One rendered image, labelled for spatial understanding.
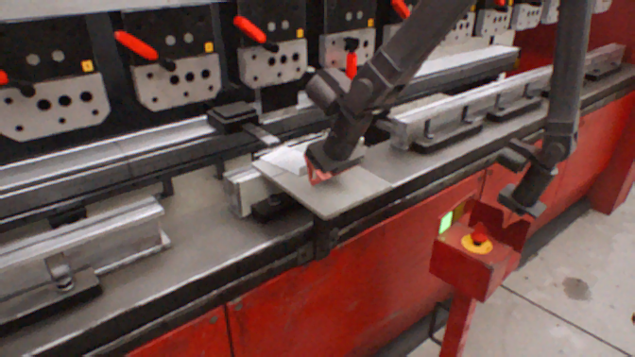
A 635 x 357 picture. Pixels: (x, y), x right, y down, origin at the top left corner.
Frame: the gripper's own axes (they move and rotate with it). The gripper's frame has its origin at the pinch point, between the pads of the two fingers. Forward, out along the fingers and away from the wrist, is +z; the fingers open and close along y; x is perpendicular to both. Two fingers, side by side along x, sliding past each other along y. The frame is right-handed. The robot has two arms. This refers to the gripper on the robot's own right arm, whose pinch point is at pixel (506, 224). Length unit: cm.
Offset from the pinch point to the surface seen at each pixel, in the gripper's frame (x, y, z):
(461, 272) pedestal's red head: 15.4, 0.5, 8.3
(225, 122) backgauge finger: 41, 65, -7
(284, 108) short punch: 37, 48, -20
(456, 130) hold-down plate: -22.6, 30.1, -2.9
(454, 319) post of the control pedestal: 8.4, -4.0, 32.0
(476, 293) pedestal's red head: 15.5, -5.0, 10.6
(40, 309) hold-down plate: 94, 41, -1
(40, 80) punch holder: 82, 53, -35
